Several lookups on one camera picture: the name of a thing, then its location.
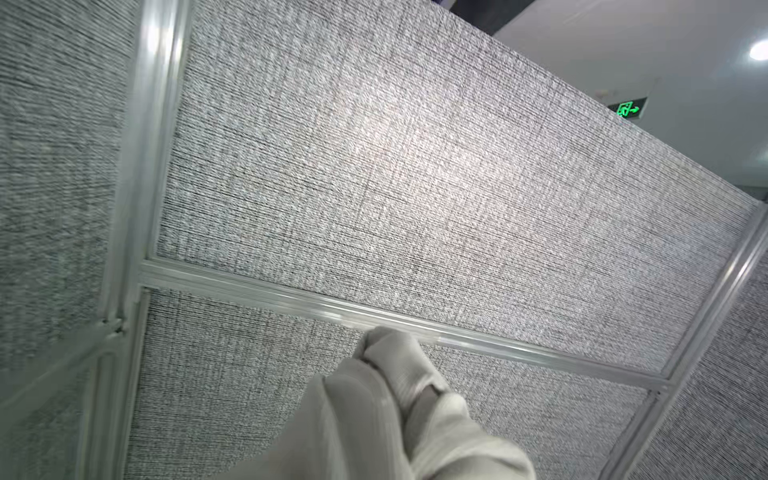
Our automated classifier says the grey cloth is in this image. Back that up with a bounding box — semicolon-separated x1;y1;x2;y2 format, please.
222;327;536;479

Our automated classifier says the ceiling light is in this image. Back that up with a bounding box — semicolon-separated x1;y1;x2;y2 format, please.
749;39;768;61

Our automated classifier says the green exit sign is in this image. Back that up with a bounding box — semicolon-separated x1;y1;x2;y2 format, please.
608;97;648;120

